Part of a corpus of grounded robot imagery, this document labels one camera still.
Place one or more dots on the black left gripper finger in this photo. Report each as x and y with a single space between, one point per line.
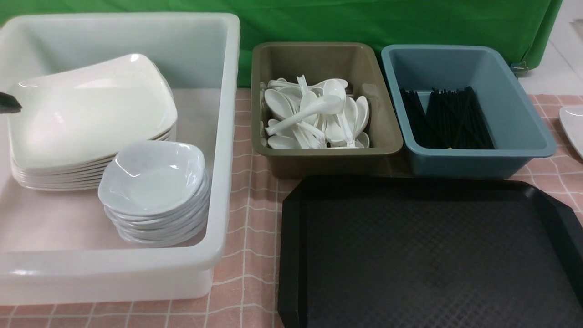
9 104

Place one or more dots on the white square rice plate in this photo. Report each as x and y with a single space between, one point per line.
89 113

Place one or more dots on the small white sauce bowl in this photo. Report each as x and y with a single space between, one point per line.
150 177

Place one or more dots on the white soup spoon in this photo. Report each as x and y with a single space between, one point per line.
329 104

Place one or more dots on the white plate at right edge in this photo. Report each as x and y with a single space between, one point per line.
571 119

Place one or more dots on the stack of white square plates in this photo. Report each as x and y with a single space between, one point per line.
82 173

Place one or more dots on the large white plastic tub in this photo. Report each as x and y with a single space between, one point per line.
60 247

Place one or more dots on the stack of small white bowls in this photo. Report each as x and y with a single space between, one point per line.
168 229

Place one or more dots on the pile of white soup spoons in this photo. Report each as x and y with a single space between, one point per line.
319 131

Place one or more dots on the olive brown plastic bin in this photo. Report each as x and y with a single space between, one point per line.
354 62

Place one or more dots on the black serving tray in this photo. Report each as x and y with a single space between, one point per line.
390 252

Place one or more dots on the bundle of black chopsticks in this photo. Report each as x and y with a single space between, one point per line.
450 120

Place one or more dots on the teal blue plastic bin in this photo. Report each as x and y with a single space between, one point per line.
518 131

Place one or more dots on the green backdrop cloth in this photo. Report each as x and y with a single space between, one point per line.
517 29

